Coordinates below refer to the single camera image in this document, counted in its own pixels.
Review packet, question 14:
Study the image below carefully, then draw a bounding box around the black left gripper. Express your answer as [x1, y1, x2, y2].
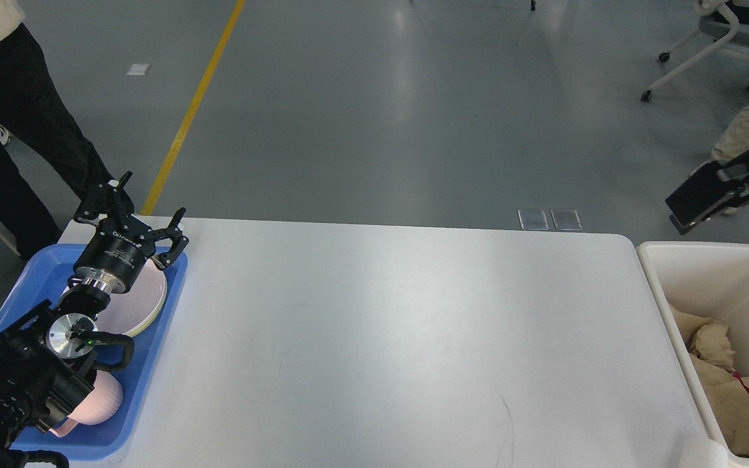
[73, 171, 189, 294]

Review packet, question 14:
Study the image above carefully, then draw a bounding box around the pink plate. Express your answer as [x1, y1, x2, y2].
[96, 259, 167, 337]

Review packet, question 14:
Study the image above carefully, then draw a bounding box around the pink mug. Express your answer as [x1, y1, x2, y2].
[49, 370, 123, 437]

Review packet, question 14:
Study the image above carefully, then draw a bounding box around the person in cream sweater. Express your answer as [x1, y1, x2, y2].
[0, 1, 112, 260]

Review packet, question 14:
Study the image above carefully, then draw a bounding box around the beige plastic bin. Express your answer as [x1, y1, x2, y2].
[637, 242, 749, 467]

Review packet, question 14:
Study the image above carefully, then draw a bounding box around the white office chair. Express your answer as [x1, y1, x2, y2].
[641, 1, 749, 103]

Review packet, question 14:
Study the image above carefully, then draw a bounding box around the brown paper ball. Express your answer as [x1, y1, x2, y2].
[690, 322, 736, 371]

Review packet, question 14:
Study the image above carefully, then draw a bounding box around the blue plastic tray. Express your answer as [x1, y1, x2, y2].
[0, 244, 189, 463]

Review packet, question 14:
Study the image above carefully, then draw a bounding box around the green plate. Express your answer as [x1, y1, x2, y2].
[125, 291, 166, 337]

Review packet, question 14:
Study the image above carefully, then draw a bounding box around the brown paper bag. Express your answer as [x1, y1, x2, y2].
[690, 355, 749, 457]

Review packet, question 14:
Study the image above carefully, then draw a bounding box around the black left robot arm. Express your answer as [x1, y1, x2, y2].
[0, 172, 189, 467]

